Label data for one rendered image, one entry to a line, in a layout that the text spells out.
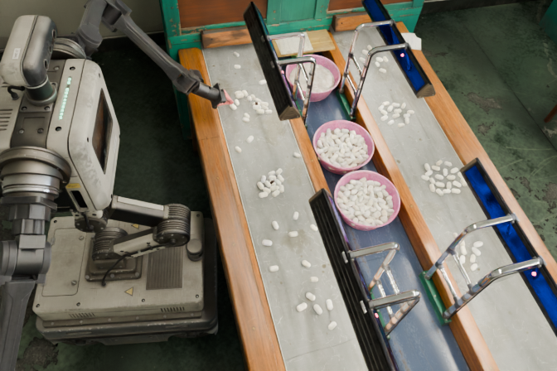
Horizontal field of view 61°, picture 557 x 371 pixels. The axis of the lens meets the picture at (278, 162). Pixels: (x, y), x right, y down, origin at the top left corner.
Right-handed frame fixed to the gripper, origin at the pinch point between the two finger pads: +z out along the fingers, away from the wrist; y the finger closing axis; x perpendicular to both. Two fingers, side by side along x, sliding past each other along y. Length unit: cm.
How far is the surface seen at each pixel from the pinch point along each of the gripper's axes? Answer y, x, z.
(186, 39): 44.7, 8.7, -9.9
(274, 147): -23.0, -3.7, 15.6
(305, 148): -27.9, -13.4, 23.3
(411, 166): -45, -39, 58
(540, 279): -111, -67, 36
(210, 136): -13.0, 11.4, -6.0
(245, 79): 19.5, -1.3, 13.3
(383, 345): -118, -34, -7
